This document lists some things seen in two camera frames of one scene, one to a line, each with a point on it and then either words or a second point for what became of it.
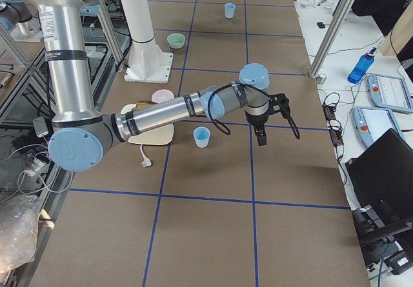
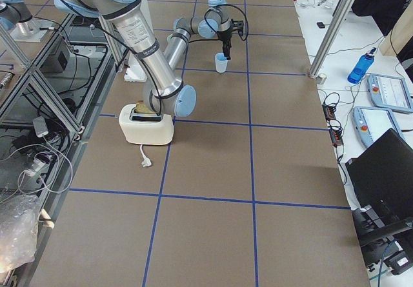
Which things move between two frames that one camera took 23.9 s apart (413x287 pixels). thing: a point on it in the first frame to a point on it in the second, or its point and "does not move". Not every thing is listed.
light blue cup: (201, 135) to (221, 62)
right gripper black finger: (260, 131) to (226, 46)
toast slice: (141, 104) does not move
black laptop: (381, 178) does not move
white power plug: (146, 162) does not move
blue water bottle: (361, 66) does not move
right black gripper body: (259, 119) to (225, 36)
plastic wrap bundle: (19, 227) does not move
